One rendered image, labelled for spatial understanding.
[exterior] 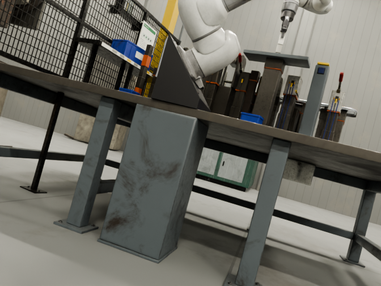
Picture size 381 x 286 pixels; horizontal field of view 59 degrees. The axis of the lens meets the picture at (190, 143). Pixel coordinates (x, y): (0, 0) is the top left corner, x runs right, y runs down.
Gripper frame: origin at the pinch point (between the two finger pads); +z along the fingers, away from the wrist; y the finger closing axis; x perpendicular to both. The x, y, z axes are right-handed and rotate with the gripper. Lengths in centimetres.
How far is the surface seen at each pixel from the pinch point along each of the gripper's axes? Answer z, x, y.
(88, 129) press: 84, 419, 628
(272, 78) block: 19.8, -0.7, -3.6
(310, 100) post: 28.7, -23.0, -9.3
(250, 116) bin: 45.2, 5.2, -14.0
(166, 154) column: 76, 36, -48
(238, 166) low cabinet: 74, 15, 512
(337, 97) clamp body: 20.4, -38.4, 3.0
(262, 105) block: 36.1, 0.9, -3.1
